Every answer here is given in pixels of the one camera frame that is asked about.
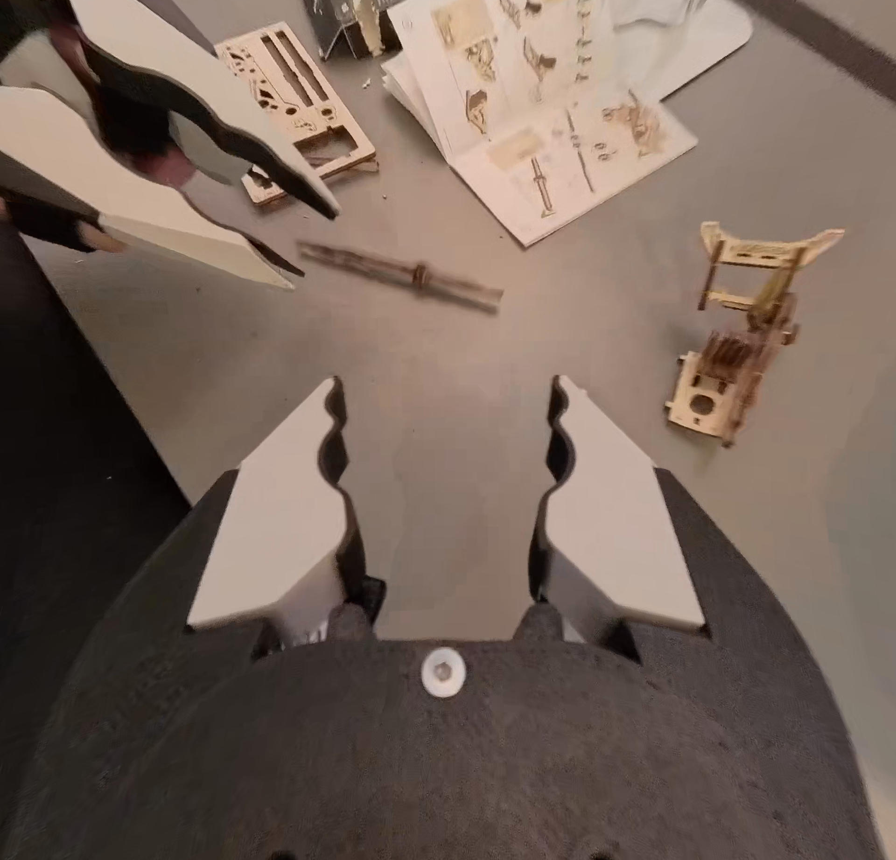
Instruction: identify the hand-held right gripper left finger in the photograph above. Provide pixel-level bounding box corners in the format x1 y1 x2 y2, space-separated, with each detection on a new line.
185 375 387 645

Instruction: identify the wooden axle rod with gear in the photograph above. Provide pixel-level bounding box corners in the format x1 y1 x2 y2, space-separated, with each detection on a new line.
297 240 505 314

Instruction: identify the punched-out wooden parts sheet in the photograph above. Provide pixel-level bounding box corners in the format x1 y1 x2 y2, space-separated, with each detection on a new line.
215 21 380 208

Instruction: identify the white folding desk stand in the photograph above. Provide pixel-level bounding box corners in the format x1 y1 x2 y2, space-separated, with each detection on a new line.
608 0 755 103

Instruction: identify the partly built wooden model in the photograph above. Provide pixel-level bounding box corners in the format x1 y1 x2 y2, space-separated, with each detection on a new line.
664 221 847 449

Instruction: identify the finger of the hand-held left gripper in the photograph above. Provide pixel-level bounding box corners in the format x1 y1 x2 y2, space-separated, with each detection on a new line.
0 86 307 293
65 0 343 221

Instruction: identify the person's dark clothing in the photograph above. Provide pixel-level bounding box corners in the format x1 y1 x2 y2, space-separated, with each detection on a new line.
0 219 193 672

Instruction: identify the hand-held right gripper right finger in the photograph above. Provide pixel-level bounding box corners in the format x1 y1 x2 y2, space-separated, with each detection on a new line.
526 374 707 645

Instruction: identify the open instruction booklet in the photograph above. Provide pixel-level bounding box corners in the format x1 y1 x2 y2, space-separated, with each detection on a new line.
381 0 700 249

